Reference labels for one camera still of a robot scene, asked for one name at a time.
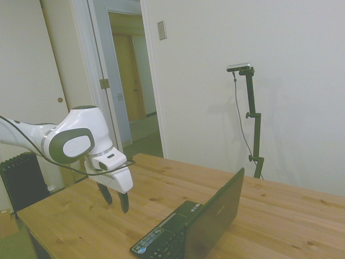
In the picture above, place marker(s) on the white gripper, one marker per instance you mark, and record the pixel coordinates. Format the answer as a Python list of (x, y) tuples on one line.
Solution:
[(122, 179)]

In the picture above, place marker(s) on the black laptop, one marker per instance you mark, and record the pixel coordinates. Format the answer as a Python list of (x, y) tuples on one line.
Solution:
[(213, 215)]

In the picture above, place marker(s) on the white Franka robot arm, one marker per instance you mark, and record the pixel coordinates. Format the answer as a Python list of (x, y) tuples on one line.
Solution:
[(78, 126)]

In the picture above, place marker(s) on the small white floor object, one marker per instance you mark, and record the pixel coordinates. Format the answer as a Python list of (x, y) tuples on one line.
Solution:
[(51, 188)]

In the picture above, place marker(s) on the black radiator heater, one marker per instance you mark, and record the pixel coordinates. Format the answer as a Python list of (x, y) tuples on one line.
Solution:
[(24, 180)]

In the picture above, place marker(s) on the silver door latch plate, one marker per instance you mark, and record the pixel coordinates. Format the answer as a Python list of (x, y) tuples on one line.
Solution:
[(120, 96)]

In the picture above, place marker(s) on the brown cardboard box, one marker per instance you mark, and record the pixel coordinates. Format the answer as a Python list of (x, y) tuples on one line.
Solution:
[(8, 224)]

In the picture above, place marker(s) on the round closet door pull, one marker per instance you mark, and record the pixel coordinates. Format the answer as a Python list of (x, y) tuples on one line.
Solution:
[(60, 100)]

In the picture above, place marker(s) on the brass door hinge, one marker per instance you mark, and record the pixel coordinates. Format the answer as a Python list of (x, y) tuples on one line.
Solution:
[(104, 84)]

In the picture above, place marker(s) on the wooden hallway door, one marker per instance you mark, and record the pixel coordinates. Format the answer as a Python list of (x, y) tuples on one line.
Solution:
[(126, 78)]

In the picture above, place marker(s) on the white open door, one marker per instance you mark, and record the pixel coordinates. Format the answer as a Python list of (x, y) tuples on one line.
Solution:
[(113, 54)]

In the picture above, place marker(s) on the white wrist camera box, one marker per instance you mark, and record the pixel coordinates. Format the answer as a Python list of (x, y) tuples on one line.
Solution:
[(111, 159)]

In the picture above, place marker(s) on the open wooden box frame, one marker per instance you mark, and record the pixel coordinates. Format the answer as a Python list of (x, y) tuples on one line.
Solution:
[(78, 176)]

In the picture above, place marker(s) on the black camera stand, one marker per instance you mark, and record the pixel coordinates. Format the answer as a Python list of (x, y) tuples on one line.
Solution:
[(256, 135)]

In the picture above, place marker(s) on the grey wall switch plate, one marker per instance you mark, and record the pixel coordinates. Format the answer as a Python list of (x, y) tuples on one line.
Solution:
[(162, 30)]

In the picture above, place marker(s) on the silver camera on stand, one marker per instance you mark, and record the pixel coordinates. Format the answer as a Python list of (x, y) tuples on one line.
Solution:
[(239, 67)]

